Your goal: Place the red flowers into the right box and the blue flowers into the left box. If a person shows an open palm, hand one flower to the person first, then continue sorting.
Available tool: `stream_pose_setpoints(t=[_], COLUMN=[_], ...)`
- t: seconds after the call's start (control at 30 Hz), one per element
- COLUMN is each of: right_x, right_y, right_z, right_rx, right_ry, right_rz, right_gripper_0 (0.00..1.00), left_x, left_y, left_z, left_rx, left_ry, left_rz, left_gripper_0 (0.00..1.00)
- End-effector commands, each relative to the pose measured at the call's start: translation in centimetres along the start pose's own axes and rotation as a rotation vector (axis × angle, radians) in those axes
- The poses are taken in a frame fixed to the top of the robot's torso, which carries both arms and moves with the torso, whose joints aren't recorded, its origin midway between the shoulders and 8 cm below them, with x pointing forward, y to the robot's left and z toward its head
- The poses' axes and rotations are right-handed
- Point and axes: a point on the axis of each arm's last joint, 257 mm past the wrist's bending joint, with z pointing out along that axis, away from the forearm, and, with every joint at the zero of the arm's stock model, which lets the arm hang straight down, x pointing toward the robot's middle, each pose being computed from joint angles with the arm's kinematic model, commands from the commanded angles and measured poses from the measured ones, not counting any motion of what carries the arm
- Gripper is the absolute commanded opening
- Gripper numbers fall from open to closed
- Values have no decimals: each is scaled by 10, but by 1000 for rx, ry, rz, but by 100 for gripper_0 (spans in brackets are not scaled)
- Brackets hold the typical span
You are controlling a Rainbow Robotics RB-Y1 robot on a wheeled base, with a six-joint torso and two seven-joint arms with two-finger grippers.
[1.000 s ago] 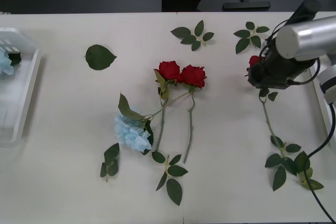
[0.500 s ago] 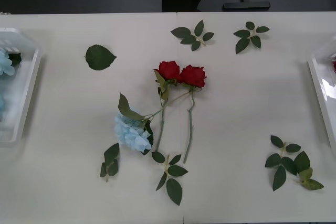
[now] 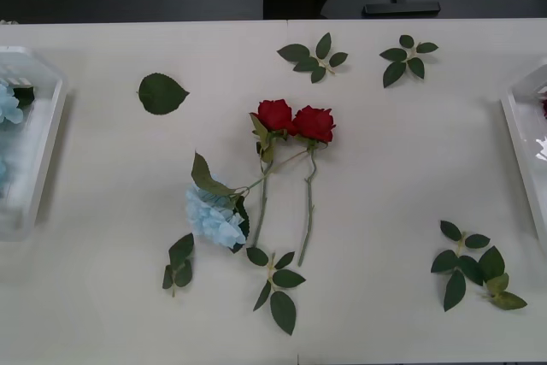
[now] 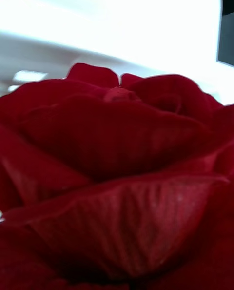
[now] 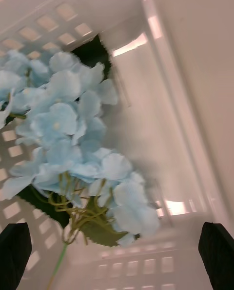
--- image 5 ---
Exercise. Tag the pale blue flower green stem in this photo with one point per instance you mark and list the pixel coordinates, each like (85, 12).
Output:
(68, 129)

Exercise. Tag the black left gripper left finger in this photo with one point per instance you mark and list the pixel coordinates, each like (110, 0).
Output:
(13, 253)

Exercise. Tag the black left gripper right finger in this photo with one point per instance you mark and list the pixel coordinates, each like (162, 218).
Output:
(217, 255)

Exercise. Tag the shallow white lattice box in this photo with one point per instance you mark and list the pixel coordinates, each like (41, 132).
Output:
(151, 129)

